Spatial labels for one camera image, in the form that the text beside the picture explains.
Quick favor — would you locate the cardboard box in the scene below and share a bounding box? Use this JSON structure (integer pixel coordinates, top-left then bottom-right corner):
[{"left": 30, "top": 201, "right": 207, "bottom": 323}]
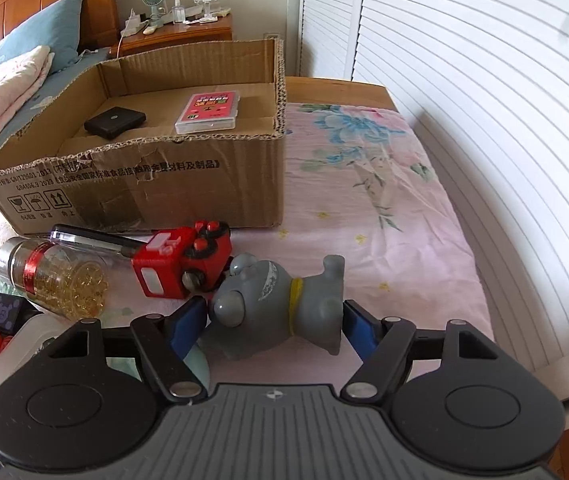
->
[{"left": 0, "top": 37, "right": 288, "bottom": 238}]

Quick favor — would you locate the grey toy animal figure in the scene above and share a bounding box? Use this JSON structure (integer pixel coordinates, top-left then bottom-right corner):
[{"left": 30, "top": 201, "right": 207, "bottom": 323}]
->
[{"left": 208, "top": 254, "right": 348, "bottom": 361}]

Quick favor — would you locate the black toy train car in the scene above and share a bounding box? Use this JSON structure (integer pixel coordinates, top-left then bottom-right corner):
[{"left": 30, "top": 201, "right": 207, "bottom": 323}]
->
[{"left": 0, "top": 292, "right": 45, "bottom": 356}]

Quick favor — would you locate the blue pillow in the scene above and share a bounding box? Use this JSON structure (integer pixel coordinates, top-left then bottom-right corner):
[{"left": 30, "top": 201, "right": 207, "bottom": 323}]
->
[{"left": 0, "top": 0, "right": 85, "bottom": 76}]

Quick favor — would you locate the red toy train car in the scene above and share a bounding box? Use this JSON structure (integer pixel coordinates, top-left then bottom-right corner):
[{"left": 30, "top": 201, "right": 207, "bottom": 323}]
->
[{"left": 132, "top": 220, "right": 234, "bottom": 298}]

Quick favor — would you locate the red card case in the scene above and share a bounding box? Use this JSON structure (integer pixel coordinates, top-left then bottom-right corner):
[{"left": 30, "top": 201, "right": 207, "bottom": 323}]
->
[{"left": 174, "top": 91, "right": 240, "bottom": 135}]

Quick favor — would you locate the white louvred closet door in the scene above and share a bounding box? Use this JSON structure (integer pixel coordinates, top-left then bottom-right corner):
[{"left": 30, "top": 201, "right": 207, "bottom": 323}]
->
[
  {"left": 299, "top": 0, "right": 368, "bottom": 81},
  {"left": 352, "top": 0, "right": 569, "bottom": 401}
]

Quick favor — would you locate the white power strip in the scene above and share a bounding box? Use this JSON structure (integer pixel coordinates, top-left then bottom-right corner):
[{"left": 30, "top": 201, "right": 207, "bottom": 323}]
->
[{"left": 123, "top": 10, "right": 148, "bottom": 36}]

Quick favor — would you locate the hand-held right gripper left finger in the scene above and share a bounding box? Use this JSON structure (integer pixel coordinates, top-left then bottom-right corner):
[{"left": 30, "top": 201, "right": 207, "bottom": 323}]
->
[{"left": 47, "top": 296, "right": 210, "bottom": 403}]

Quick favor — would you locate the wooden nightstand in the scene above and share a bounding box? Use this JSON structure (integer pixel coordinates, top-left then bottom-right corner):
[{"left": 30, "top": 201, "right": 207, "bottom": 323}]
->
[{"left": 109, "top": 12, "right": 235, "bottom": 58}]

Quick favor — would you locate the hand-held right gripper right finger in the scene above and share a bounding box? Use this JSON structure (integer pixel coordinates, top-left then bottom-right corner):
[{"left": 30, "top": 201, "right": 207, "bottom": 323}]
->
[{"left": 339, "top": 300, "right": 503, "bottom": 403}]

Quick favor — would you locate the pink floral bed sheet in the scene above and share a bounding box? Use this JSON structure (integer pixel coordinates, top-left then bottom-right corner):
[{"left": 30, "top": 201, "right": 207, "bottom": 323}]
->
[{"left": 0, "top": 102, "right": 495, "bottom": 466}]

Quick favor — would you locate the blue bed sheet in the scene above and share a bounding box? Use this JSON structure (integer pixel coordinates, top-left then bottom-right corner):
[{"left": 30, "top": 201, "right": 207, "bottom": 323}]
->
[{"left": 0, "top": 47, "right": 115, "bottom": 216}]

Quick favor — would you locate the clear glass jar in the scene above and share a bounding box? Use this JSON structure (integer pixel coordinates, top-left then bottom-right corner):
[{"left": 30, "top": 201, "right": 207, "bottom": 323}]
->
[{"left": 0, "top": 239, "right": 110, "bottom": 320}]

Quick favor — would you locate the small black case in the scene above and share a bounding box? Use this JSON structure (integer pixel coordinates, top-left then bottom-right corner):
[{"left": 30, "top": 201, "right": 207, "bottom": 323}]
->
[{"left": 84, "top": 107, "right": 145, "bottom": 140}]

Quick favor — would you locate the small green desk fan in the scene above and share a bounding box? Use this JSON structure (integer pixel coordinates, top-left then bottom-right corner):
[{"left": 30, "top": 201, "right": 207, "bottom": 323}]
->
[{"left": 140, "top": 0, "right": 165, "bottom": 28}]

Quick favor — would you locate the white plastic container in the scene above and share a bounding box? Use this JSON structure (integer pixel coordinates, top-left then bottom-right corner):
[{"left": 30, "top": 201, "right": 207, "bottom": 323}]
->
[{"left": 0, "top": 312, "right": 72, "bottom": 386}]

